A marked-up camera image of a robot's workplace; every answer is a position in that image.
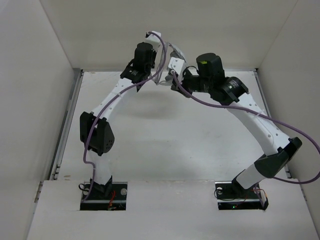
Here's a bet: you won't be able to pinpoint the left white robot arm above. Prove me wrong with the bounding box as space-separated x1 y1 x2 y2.
79 40 166 199

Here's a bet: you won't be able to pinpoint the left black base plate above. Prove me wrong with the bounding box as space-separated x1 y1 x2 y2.
80 182 128 211

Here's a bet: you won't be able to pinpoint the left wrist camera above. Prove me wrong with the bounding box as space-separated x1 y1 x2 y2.
145 31 162 52

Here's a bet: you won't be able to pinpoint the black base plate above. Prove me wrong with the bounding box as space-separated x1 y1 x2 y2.
80 182 128 211
213 181 269 211

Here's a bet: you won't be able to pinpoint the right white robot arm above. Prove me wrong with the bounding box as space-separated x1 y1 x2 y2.
167 53 302 197

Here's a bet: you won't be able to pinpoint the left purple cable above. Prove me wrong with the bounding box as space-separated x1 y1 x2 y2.
82 31 167 201

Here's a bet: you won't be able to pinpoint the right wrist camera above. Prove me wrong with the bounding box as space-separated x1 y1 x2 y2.
167 57 187 76

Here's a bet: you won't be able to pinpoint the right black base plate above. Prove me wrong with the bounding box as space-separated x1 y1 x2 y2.
213 181 269 211

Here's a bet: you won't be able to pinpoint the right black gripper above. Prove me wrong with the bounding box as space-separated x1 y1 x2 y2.
171 68 213 98

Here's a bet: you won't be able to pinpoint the grey white headphones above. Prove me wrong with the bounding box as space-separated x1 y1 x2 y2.
152 42 187 90

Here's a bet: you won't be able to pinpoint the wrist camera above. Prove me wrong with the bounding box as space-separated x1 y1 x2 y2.
167 57 187 76
145 31 162 52

